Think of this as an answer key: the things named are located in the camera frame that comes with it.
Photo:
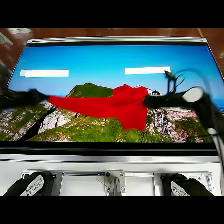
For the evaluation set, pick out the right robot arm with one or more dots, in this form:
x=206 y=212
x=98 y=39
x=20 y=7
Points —
x=196 y=100

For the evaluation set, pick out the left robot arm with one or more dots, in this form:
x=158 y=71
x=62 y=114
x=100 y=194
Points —
x=20 y=97

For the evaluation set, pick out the red T-shirt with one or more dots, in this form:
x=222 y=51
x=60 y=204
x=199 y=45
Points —
x=126 y=106

